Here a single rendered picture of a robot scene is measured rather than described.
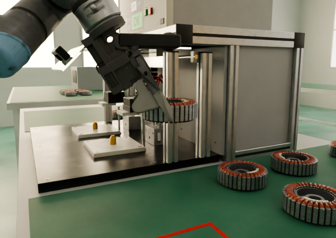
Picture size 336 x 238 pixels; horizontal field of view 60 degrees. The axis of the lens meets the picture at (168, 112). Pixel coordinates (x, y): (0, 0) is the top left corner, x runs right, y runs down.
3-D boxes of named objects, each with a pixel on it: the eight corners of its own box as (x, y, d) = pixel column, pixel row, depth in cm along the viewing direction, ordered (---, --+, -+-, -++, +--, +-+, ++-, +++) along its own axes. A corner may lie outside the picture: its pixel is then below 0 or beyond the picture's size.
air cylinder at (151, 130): (154, 146, 91) (153, 128, 90) (144, 140, 97) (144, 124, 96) (168, 144, 93) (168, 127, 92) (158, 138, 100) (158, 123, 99)
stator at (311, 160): (308, 163, 81) (309, 150, 80) (324, 178, 70) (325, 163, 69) (266, 161, 82) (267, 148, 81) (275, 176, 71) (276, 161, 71)
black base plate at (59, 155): (38, 193, 62) (37, 183, 61) (30, 132, 118) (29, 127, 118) (219, 161, 83) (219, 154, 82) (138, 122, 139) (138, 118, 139)
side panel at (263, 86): (226, 163, 81) (230, 45, 76) (220, 160, 84) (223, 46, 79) (296, 150, 94) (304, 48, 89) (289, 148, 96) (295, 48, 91)
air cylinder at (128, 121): (128, 130, 112) (128, 116, 111) (122, 127, 119) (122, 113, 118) (141, 129, 114) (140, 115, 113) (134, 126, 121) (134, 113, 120)
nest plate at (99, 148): (93, 158, 79) (93, 153, 79) (83, 144, 92) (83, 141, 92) (145, 151, 85) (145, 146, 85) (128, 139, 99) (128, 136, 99)
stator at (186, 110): (139, 124, 51) (139, 103, 50) (139, 114, 62) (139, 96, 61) (202, 124, 52) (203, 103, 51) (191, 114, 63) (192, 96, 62)
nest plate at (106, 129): (78, 138, 100) (78, 134, 100) (71, 130, 114) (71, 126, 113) (120, 134, 107) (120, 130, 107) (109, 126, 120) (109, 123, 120)
